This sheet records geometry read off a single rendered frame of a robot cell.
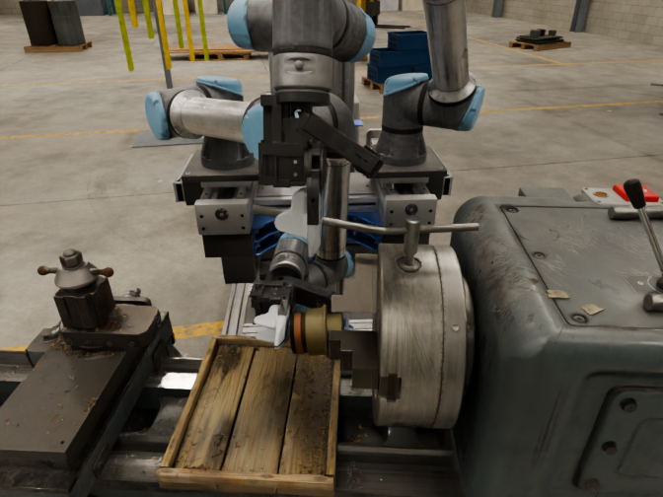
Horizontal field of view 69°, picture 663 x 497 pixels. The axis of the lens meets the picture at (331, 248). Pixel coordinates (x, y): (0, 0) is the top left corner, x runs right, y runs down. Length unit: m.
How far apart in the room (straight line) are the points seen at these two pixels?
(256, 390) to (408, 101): 0.81
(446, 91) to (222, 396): 0.86
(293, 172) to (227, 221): 0.69
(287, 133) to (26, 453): 0.67
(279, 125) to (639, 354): 0.52
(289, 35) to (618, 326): 0.54
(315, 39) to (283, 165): 0.15
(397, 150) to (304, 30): 0.79
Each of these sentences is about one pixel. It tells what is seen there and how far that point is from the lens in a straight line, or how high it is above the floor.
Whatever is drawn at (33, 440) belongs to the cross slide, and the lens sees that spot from 0.98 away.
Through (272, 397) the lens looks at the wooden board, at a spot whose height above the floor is 0.88.
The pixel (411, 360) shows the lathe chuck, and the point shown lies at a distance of 0.73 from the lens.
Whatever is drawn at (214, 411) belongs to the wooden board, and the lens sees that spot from 1.03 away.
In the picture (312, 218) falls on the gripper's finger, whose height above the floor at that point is 1.36.
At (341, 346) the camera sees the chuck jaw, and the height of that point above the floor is 1.11.
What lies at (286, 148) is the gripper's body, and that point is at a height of 1.45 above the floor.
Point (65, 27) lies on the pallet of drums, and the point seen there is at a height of 0.50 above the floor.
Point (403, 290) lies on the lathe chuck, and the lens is 0.73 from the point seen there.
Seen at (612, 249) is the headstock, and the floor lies 1.25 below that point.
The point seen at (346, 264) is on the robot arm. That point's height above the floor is 0.99.
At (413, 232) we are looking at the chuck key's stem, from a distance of 0.72.
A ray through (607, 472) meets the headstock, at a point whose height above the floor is 1.01.
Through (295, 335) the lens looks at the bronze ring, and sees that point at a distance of 0.84.
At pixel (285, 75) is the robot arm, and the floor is 1.53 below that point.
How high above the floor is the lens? 1.64
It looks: 30 degrees down
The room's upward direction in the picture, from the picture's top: straight up
